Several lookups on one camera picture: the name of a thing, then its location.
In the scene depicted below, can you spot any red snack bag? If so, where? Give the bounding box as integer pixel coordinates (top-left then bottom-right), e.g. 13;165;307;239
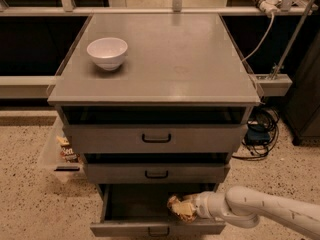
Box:
60;145;79;163

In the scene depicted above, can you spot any blue box on floor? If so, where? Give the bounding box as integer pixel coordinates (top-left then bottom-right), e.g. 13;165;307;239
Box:
244;124;271;145

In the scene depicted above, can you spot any white ceramic bowl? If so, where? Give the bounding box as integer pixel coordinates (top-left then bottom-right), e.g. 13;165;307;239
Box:
87;37;128;71

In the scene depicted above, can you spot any black cable bundle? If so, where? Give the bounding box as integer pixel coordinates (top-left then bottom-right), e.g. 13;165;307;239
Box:
231;106;279;162

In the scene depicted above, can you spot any grey top drawer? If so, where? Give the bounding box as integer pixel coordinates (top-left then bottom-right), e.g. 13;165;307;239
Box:
63;124;247;154

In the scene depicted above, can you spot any white power strip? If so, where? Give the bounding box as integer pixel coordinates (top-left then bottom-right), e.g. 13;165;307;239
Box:
252;0;280;16

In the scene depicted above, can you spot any grey drawer cabinet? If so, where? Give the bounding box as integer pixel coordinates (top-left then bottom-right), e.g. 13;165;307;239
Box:
46;13;261;185

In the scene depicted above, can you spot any grey drawer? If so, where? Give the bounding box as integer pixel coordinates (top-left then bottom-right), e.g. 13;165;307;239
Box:
84;153;230;184
63;124;247;154
90;183;225;238

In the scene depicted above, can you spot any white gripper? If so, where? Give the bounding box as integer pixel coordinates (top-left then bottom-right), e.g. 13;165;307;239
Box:
172;191;227;219

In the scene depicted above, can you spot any clear plastic storage bin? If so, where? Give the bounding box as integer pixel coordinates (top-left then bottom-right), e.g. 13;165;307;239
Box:
38;117;85;182

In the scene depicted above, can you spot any white power cable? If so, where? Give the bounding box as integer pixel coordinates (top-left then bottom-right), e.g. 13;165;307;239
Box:
241;11;275;64

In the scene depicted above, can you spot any grey middle drawer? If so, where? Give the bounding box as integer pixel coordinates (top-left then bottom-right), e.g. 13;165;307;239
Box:
84;153;230;184

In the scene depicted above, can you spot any grey bottom drawer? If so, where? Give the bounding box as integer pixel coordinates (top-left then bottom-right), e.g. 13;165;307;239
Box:
90;183;225;238

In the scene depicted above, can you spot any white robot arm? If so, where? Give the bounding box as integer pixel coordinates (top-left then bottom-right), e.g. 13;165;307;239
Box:
167;186;320;240

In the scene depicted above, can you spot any metal support rod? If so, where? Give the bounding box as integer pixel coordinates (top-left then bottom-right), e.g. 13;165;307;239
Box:
268;0;315;80

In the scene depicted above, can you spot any crushed orange soda can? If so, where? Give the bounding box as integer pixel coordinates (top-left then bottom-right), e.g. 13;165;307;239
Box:
167;194;197;223

